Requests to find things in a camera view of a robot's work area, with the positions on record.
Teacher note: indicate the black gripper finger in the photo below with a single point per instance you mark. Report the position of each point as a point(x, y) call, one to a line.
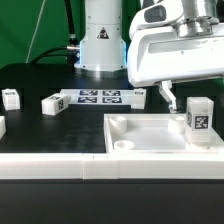
point(165, 91)

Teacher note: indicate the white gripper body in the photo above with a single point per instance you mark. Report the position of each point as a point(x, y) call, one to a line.
point(158, 54)

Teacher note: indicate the white square tabletop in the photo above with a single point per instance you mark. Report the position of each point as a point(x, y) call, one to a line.
point(153, 133)

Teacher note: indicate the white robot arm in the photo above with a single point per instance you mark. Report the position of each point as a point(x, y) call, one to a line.
point(102, 49)

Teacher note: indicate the fiducial tag sheet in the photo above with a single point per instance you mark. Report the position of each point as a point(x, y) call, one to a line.
point(99, 97)

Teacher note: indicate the white obstacle fence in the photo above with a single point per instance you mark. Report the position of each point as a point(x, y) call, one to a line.
point(104, 166)

